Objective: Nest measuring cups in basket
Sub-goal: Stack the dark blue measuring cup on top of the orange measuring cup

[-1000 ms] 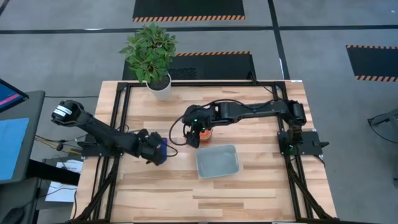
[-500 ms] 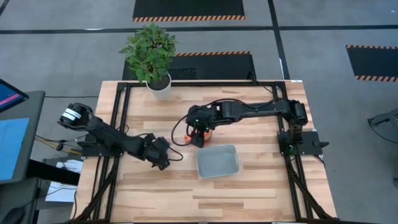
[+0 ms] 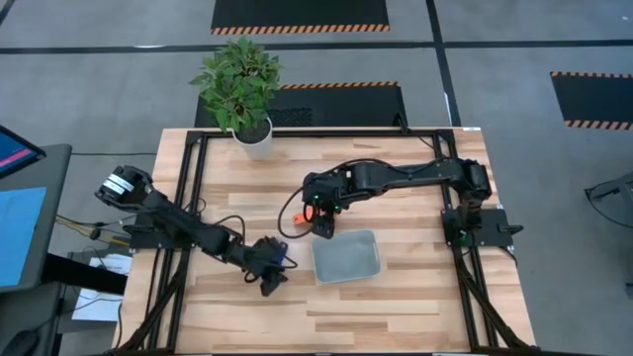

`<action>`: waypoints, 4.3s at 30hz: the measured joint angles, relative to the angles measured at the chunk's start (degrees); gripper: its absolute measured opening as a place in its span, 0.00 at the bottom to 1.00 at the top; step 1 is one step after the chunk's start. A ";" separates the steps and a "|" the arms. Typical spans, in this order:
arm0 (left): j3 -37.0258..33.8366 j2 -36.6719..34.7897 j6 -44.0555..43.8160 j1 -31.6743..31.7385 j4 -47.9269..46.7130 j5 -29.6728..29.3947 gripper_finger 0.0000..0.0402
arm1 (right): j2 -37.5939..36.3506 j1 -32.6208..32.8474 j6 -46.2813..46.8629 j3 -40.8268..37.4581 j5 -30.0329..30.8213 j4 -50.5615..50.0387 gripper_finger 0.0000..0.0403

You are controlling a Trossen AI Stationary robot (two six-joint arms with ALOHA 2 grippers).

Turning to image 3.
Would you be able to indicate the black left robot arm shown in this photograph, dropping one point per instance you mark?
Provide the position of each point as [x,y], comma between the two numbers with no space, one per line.
[173,222]

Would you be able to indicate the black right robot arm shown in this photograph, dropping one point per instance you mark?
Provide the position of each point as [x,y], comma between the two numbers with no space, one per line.
[420,173]

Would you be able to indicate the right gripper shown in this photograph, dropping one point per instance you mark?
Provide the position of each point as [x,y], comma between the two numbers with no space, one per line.
[324,190]

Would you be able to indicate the blue sheet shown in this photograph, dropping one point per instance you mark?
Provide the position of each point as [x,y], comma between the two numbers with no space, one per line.
[20,237]

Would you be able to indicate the white plant pot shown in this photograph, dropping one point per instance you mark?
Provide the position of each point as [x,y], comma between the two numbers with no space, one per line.
[257,146]

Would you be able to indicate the black hazard-striped floor mat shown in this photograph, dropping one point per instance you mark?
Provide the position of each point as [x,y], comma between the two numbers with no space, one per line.
[297,12]
[593,101]
[341,106]

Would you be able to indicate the black computer mouse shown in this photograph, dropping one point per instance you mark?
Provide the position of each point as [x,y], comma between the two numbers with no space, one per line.
[22,343]

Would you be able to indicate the navy measuring cup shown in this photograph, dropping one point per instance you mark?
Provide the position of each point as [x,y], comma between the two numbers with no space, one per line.
[281,252]

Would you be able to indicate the grey plastic basket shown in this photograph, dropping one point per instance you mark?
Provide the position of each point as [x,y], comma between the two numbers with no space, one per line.
[346,257]

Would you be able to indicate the grey desk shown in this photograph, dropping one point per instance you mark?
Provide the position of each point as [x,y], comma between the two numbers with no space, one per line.
[57,198]

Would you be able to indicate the orange measuring cup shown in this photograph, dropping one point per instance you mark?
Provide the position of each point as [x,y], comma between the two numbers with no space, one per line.
[298,219]

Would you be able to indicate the black tripod base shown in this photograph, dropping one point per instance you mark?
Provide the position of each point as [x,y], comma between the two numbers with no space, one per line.
[618,188]

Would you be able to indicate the black aluminium table frame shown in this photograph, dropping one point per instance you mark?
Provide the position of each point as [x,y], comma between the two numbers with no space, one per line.
[316,133]

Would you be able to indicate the white paper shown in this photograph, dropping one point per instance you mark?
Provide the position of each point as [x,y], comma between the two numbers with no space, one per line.
[99,306]

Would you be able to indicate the black desk leg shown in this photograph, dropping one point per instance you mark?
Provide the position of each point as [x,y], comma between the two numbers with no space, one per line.
[84,274]

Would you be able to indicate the green leafy plant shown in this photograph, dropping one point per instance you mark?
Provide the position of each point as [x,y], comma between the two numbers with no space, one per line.
[237,84]

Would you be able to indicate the computer monitor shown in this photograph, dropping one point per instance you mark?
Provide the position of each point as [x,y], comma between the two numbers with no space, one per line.
[15,153]

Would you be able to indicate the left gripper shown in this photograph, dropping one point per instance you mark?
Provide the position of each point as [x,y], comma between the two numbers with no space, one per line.
[264,262]

